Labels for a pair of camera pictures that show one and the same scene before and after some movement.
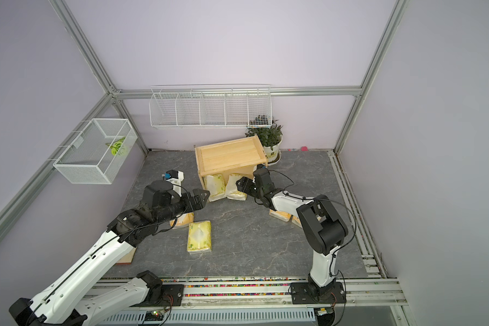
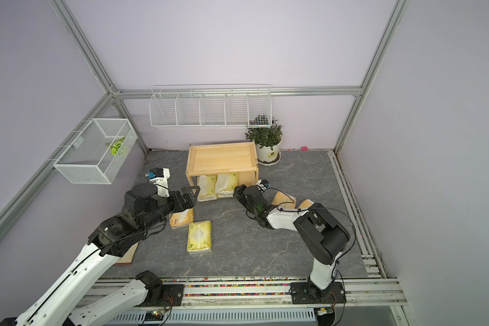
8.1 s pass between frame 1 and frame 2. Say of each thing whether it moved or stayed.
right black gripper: moved
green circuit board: stayed
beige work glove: stayed
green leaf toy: stayed
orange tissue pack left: stayed
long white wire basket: stayed
